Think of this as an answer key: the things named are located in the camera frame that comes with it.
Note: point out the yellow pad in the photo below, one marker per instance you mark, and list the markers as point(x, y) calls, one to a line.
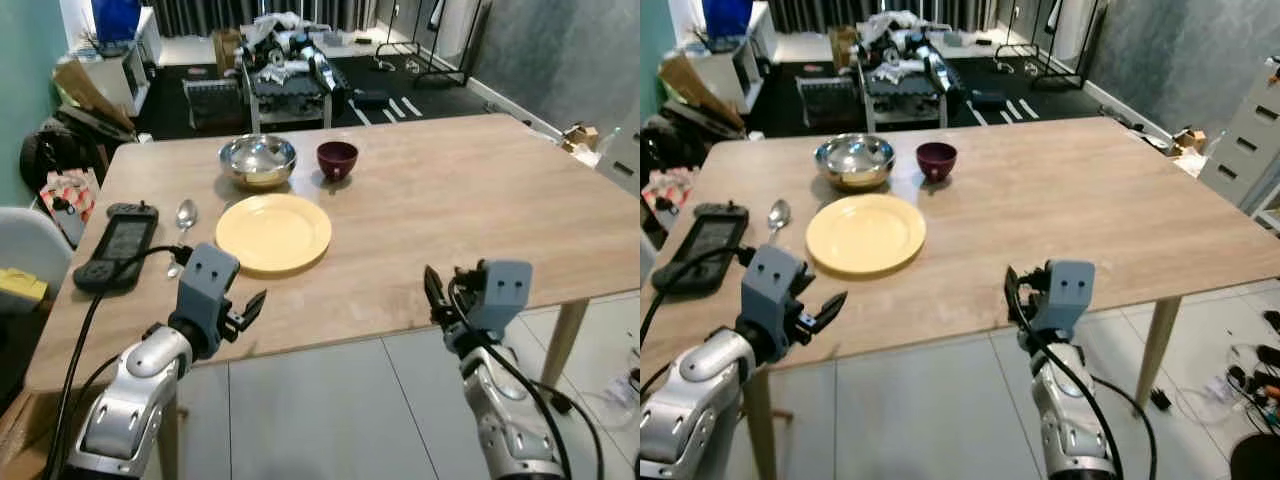
point(18, 290)

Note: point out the small black power adapter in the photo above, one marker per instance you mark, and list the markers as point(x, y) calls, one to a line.
point(1161, 399)

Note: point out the tapered wooden table leg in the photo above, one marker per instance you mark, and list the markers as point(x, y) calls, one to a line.
point(1158, 345)
point(758, 425)
point(565, 340)
point(168, 440)

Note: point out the black floor mat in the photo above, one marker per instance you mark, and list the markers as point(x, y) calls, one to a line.
point(370, 70)
point(1010, 75)

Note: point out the grey curtain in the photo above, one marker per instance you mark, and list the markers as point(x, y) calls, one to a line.
point(200, 12)
point(820, 12)

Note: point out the black metal garment rack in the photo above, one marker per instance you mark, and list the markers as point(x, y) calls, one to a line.
point(437, 15)
point(1052, 10)

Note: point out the upright brown cardboard box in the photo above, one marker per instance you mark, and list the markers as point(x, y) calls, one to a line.
point(227, 48)
point(842, 45)

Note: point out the stainless steel bowl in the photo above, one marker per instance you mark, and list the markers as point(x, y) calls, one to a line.
point(855, 160)
point(257, 160)

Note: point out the black backpack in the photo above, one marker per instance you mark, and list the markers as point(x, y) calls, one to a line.
point(55, 150)
point(665, 140)

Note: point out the white chair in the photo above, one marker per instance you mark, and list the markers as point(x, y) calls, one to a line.
point(25, 245)

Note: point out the maroon bowl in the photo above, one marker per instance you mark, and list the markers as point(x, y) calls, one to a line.
point(936, 160)
point(337, 158)

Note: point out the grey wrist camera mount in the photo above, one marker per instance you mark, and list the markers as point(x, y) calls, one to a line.
point(205, 280)
point(1070, 290)
point(500, 290)
point(770, 285)

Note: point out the white drawer unit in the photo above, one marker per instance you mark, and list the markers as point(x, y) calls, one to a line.
point(622, 155)
point(1240, 140)

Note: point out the black round object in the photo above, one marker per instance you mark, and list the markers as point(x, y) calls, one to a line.
point(1258, 458)

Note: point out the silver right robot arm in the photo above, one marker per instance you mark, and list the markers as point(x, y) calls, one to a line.
point(505, 410)
point(1070, 420)

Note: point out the brown cardboard sheet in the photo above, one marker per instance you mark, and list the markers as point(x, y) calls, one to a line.
point(690, 85)
point(85, 90)

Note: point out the black plastic crate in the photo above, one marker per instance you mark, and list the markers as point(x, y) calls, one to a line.
point(213, 103)
point(828, 100)

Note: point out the white microwave oven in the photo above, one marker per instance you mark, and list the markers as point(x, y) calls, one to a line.
point(125, 75)
point(745, 65)

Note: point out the blue container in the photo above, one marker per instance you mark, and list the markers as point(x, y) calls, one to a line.
point(727, 15)
point(115, 18)

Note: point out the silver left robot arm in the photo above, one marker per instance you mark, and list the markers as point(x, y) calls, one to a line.
point(140, 380)
point(690, 400)

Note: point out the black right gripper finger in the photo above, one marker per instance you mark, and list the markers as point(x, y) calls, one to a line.
point(435, 295)
point(1015, 295)

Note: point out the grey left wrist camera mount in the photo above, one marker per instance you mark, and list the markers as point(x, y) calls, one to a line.
point(205, 280)
point(770, 285)

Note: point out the small open cardboard box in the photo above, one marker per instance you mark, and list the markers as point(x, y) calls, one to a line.
point(1190, 140)
point(580, 137)

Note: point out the small black box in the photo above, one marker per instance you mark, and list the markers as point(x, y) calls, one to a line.
point(371, 99)
point(990, 100)

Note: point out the yellow plate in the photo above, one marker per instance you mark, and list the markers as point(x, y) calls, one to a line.
point(273, 233)
point(865, 235)

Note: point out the cluttered metal cart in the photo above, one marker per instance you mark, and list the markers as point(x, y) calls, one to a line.
point(900, 85)
point(285, 95)

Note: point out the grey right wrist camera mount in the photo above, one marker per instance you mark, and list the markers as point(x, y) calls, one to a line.
point(1070, 290)
point(500, 290)

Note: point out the metal spoon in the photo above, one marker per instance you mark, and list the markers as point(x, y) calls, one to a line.
point(186, 213)
point(779, 214)

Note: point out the red white patterned bag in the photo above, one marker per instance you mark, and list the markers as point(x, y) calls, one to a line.
point(68, 195)
point(668, 190)

